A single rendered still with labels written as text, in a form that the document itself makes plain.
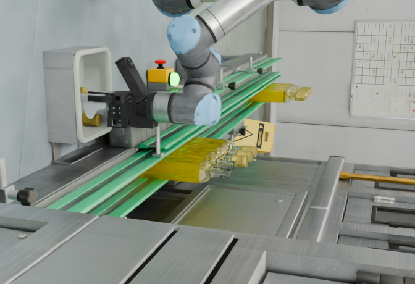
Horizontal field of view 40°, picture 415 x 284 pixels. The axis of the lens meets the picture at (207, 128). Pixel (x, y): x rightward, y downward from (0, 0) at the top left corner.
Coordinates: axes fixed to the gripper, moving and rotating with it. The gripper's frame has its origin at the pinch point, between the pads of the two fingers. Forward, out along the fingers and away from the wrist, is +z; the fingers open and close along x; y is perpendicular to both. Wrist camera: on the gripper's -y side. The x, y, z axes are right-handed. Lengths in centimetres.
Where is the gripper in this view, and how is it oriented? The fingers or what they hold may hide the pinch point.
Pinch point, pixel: (81, 94)
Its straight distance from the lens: 145.5
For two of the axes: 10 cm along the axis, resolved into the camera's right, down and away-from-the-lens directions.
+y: -0.1, 9.8, 2.0
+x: 3.0, -1.9, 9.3
